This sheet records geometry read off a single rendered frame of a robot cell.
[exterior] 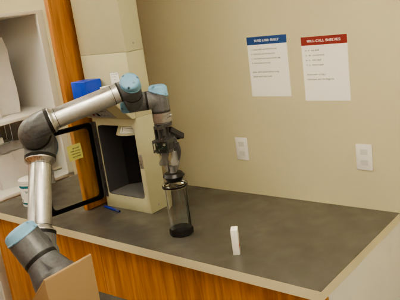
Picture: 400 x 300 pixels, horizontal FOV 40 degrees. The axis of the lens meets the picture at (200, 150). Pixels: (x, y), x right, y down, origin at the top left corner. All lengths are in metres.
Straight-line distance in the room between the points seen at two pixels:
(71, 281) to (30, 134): 0.56
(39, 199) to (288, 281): 0.92
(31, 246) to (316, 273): 0.95
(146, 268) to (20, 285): 1.14
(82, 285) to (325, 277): 0.80
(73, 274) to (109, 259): 0.74
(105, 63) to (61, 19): 0.32
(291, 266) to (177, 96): 1.27
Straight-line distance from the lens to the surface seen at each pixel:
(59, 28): 2.71
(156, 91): 2.13
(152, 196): 2.61
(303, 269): 1.95
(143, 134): 2.54
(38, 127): 2.01
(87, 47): 2.66
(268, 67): 2.51
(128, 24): 2.49
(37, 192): 2.06
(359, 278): 2.08
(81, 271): 1.82
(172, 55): 2.86
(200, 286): 2.18
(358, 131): 2.37
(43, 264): 1.82
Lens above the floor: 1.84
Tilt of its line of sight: 14 degrees down
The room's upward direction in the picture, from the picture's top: 8 degrees counter-clockwise
